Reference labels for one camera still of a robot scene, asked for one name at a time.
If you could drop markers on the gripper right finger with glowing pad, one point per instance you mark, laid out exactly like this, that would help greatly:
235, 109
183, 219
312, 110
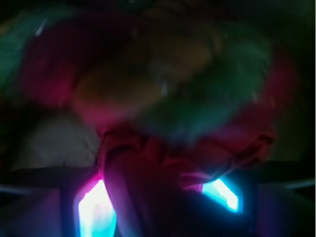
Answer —
278, 198

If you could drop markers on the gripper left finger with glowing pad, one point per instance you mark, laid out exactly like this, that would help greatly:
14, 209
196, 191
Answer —
55, 202

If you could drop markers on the red paper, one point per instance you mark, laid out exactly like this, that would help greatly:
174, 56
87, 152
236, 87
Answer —
149, 181

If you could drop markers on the multicoloured rope toy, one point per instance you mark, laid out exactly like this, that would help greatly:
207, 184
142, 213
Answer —
179, 77

